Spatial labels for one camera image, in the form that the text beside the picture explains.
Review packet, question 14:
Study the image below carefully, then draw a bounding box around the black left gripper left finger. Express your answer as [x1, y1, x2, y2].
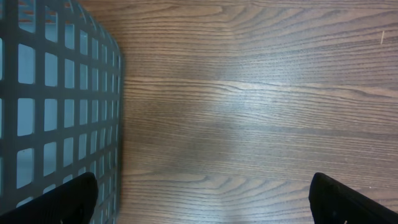
[1, 172, 99, 224]

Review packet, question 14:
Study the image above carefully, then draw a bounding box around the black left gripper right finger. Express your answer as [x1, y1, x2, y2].
[308, 172, 397, 224]

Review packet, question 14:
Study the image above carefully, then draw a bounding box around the grey plastic mesh basket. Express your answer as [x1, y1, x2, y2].
[1, 0, 124, 223]

